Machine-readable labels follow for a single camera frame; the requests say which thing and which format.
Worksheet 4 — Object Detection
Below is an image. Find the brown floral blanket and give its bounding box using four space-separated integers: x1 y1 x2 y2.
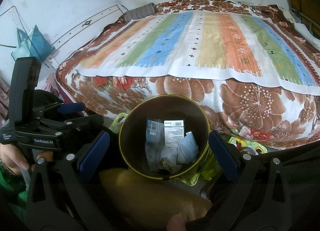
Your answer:
56 0 319 149

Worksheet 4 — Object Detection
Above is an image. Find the metal bed rail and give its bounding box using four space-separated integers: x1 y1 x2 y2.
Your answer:
290 8 320 35

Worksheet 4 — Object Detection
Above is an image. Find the green white medicine box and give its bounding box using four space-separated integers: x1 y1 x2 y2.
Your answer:
164 120 184 148

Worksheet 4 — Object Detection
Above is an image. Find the teal plastic bag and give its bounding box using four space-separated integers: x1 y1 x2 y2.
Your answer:
11 25 55 62

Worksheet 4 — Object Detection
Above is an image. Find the white wooden headboard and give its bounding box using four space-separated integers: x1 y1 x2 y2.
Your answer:
47 2 126 69

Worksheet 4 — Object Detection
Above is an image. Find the person's left hand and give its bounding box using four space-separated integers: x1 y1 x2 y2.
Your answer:
1 144 35 175

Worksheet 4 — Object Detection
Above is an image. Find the yellow snack wrapper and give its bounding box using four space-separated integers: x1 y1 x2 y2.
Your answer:
160 158 182 174

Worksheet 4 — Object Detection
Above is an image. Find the white folded cloth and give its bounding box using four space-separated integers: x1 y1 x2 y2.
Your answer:
294 23 320 50

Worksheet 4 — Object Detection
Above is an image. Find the striped multicolour bed mat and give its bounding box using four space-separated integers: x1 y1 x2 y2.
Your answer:
77 10 319 96

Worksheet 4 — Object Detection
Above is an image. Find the black gold-rimmed trash bin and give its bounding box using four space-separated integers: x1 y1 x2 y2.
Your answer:
119 94 210 180

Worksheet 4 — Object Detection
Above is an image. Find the clear plastic blister packaging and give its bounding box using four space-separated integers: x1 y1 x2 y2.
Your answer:
145 119 165 172

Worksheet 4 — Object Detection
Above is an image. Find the grey striped pillow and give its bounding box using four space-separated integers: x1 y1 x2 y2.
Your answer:
124 3 157 23

